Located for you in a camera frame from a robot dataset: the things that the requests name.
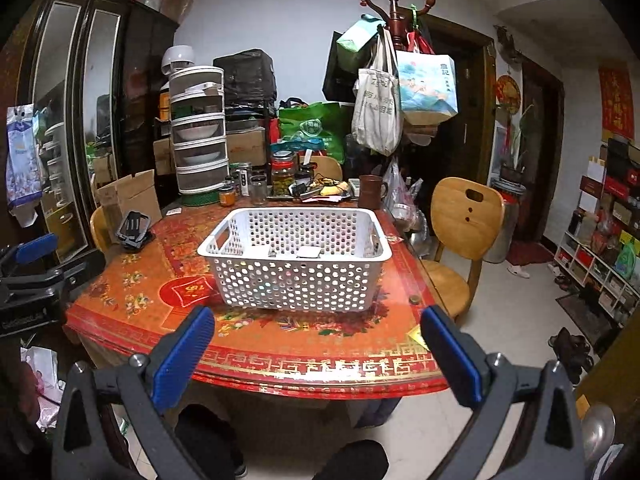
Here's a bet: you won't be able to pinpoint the metal door knob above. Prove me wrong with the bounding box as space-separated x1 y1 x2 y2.
580 402 617 466

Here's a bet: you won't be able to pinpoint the green shopping bag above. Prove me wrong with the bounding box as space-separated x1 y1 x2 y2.
277 101 353 163

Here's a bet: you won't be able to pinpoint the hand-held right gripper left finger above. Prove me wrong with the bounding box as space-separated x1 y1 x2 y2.
51 305 217 480

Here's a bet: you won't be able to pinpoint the potted plant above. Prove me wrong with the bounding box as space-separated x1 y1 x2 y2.
500 105 536 186

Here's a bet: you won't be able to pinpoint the red floor mat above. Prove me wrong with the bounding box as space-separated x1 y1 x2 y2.
507 241 555 267

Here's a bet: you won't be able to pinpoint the pickle jar red lid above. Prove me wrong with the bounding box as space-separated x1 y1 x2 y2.
270 151 296 197

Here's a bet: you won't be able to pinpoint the person's leg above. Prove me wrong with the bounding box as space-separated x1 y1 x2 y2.
315 439 390 480
172 402 246 480

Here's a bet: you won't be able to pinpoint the glass jar metal lid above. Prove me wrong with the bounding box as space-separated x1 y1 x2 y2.
235 161 253 196

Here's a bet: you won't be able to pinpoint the green gift bag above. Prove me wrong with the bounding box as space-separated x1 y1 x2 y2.
336 14 386 73

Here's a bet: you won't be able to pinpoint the white cubby shelf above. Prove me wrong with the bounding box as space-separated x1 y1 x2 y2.
552 137 640 328

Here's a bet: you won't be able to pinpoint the white round appliance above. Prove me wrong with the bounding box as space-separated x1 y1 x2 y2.
161 46 197 73

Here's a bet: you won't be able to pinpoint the beige tote bag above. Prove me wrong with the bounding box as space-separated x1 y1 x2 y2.
351 27 405 157

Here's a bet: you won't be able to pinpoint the red bag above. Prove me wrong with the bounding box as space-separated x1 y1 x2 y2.
406 27 437 56

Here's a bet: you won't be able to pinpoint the white perforated plastic basket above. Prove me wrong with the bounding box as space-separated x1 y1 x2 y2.
196 206 394 312

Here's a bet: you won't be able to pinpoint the metal barrel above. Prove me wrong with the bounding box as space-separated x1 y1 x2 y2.
482 192 521 264

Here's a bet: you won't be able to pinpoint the black shoes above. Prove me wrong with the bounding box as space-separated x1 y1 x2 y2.
548 327 596 386

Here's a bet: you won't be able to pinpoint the black phone holder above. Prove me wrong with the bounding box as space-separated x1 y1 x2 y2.
116 211 155 251

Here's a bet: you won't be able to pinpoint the tiered food cover stack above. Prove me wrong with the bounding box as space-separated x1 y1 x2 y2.
168 66 231 196

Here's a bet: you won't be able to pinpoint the dark wooden door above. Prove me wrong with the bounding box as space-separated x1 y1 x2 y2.
520 57 566 248
425 15 498 186

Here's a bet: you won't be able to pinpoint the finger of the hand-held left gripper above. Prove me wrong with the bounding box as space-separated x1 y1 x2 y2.
0 233 59 277
20 248 107 293

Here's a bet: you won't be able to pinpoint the clear plastic bag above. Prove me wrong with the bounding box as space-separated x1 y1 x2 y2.
382 157 426 233

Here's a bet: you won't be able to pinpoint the black case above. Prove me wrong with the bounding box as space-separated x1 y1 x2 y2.
212 49 277 106

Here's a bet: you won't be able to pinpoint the green round tray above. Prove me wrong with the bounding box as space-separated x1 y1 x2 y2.
180 191 223 207

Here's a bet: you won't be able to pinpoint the red wall ornament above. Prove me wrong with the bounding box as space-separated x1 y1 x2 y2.
495 75 522 116

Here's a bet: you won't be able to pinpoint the red wall poster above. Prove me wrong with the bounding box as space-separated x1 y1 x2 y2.
598 65 636 141

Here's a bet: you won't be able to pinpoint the yellow wooden door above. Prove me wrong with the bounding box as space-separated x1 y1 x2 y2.
572 320 640 480

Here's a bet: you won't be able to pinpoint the dark doormat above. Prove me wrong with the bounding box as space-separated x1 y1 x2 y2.
556 292 616 343

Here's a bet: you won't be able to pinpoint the person's left leg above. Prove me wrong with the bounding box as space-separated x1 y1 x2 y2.
172 402 246 480

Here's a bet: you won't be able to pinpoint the dark wooden cabinet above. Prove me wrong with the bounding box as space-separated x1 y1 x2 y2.
10 0 181 261

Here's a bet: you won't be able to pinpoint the open cardboard box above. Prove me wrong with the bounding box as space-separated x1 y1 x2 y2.
95 169 163 233

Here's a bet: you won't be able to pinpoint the wooden chair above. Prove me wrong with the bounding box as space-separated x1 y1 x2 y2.
420 176 506 323
89 206 121 256
307 156 344 181

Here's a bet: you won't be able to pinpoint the black hanging bag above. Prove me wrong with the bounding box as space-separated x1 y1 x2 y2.
322 30 361 106

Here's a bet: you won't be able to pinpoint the blue printed bag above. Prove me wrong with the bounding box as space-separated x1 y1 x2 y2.
395 55 459 127

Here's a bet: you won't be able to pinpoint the blue white plastic bag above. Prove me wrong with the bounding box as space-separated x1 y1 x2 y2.
6 104 45 228

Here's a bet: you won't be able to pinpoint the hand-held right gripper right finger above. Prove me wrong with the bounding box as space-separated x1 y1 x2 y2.
420 305 587 480

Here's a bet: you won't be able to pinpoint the person's right leg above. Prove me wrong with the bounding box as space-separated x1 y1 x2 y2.
315 439 390 480

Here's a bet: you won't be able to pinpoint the person's left forearm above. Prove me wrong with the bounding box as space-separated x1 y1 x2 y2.
0 340 43 441

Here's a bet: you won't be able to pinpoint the wooden coat rack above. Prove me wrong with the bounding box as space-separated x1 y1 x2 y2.
357 0 437 181

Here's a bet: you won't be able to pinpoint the brown mug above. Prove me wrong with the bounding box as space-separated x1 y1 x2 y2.
357 175 389 209

